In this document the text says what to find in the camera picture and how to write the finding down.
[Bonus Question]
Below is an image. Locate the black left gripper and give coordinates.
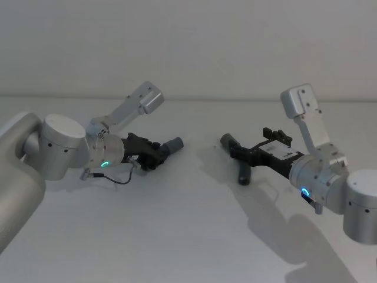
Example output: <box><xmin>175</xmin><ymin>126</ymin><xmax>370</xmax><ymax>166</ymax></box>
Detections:
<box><xmin>122</xmin><ymin>132</ymin><xmax>184</xmax><ymax>173</ymax></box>

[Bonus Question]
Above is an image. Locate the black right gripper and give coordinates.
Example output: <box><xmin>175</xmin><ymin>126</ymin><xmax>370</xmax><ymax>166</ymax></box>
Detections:
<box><xmin>220</xmin><ymin>127</ymin><xmax>305</xmax><ymax>186</ymax></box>

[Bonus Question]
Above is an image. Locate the white table cloth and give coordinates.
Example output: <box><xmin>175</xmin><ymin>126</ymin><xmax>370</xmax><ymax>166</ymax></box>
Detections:
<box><xmin>0</xmin><ymin>94</ymin><xmax>377</xmax><ymax>283</ymax></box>

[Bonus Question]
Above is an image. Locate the white curtain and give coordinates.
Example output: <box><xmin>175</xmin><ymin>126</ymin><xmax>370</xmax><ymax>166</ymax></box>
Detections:
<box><xmin>0</xmin><ymin>0</ymin><xmax>377</xmax><ymax>103</ymax></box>

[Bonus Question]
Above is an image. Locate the thin dark left gripper cable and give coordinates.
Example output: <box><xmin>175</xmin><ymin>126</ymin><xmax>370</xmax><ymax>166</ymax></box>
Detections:
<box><xmin>81</xmin><ymin>155</ymin><xmax>140</xmax><ymax>186</ymax></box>

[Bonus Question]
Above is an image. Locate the thin dark gripper cable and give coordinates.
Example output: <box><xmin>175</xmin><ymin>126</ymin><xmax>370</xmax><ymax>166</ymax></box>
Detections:
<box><xmin>300</xmin><ymin>190</ymin><xmax>322</xmax><ymax>215</ymax></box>
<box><xmin>81</xmin><ymin>155</ymin><xmax>140</xmax><ymax>186</ymax></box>

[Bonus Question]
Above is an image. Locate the thin dark right gripper cable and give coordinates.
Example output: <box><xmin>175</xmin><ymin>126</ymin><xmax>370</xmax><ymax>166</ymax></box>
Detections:
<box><xmin>300</xmin><ymin>190</ymin><xmax>322</xmax><ymax>215</ymax></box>

